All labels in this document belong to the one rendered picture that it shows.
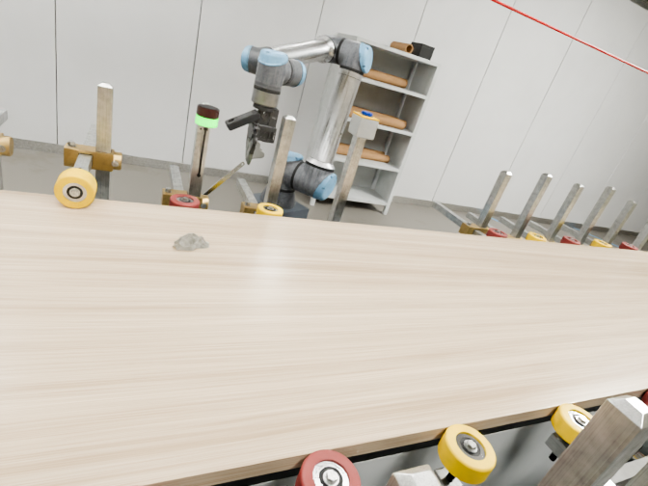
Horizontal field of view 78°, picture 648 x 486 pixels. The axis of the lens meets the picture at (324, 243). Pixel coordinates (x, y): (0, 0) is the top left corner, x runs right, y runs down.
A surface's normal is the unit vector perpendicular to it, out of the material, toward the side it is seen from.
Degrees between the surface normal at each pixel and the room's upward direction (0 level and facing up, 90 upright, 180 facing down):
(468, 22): 90
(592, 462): 90
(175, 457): 0
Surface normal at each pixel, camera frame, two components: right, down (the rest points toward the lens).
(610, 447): -0.90, -0.06
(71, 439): 0.27, -0.87
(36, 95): 0.33, 0.49
